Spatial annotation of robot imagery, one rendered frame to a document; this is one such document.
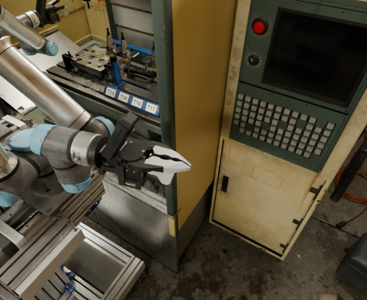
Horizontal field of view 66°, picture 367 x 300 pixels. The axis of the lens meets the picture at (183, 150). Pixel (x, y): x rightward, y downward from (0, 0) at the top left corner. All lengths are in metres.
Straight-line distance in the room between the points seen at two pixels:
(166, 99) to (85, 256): 1.41
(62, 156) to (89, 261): 1.44
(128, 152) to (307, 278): 1.89
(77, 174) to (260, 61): 0.79
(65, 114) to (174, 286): 1.58
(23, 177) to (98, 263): 1.16
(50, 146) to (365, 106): 1.03
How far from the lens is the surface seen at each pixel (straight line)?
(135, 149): 0.60
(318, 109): 1.20
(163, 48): 0.80
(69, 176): 0.73
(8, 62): 0.80
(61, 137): 0.66
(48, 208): 1.11
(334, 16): 1.06
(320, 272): 2.35
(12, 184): 0.96
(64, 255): 1.15
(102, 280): 1.98
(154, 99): 1.92
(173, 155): 0.59
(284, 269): 2.27
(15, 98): 2.63
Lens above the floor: 2.01
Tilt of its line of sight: 46 degrees down
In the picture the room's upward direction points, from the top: straight up
